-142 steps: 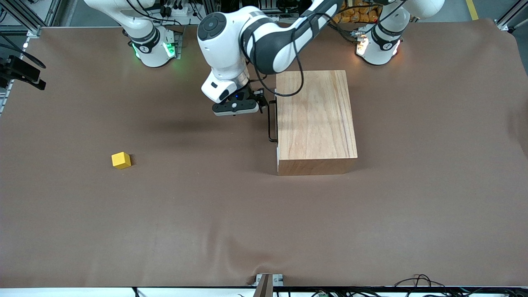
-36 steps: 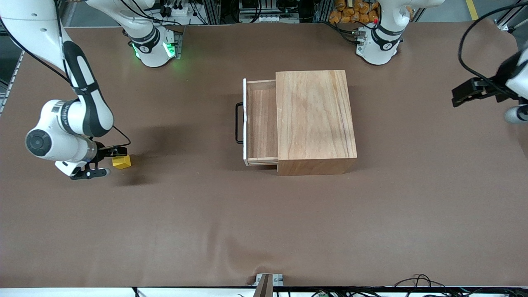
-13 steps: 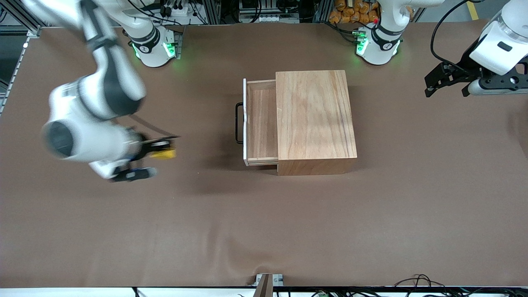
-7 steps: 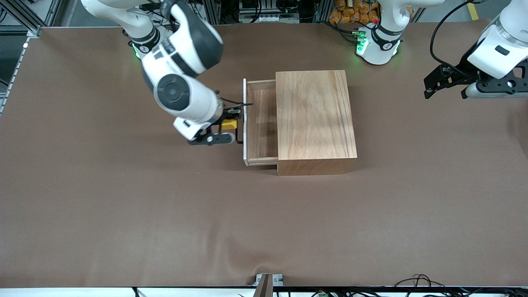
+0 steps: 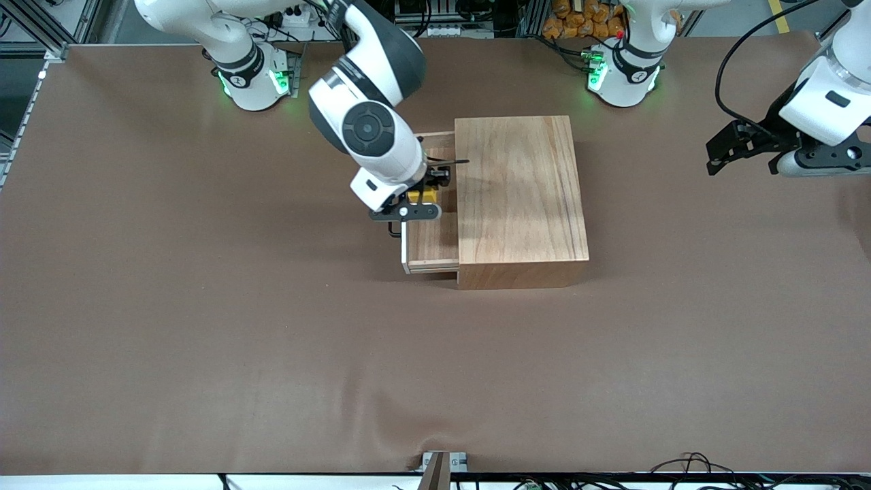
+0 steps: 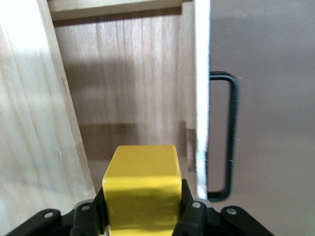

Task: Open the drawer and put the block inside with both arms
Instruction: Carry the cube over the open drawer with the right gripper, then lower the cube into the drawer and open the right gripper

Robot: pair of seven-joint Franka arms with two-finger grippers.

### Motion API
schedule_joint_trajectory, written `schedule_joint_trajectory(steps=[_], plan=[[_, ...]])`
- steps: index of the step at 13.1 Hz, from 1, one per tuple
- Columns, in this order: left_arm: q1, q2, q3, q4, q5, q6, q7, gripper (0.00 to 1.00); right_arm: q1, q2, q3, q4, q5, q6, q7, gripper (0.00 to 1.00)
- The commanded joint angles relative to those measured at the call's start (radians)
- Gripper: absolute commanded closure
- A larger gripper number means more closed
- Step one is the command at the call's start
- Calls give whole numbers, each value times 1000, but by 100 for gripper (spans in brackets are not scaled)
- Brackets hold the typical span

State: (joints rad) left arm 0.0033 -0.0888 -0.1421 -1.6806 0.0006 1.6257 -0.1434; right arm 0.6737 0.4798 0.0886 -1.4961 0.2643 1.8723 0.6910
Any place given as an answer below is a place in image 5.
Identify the wooden cabinet box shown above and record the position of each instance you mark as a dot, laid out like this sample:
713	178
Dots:
524	204

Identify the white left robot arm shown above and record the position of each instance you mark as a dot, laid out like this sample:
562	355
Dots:
626	85

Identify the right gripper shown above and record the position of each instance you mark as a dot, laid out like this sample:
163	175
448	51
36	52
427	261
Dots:
433	182

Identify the aluminium frame profile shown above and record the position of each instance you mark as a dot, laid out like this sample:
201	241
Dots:
34	47

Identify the white slotted device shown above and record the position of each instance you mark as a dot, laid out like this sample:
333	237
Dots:
446	30

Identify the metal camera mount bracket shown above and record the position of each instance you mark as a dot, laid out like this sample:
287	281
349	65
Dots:
435	473

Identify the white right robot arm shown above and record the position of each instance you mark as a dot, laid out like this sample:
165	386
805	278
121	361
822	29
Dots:
367	129

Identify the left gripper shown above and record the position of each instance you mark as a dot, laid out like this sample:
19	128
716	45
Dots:
771	131

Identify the brown table mat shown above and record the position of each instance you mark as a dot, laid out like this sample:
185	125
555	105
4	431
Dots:
340	340

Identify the white power strip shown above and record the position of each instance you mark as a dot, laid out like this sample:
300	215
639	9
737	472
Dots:
296	17

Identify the aluminium post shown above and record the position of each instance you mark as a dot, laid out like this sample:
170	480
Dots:
531	17

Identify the yellow cube block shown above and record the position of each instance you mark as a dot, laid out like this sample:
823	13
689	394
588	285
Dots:
430	197

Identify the orange mesh bag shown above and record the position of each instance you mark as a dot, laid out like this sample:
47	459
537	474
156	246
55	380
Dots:
578	20

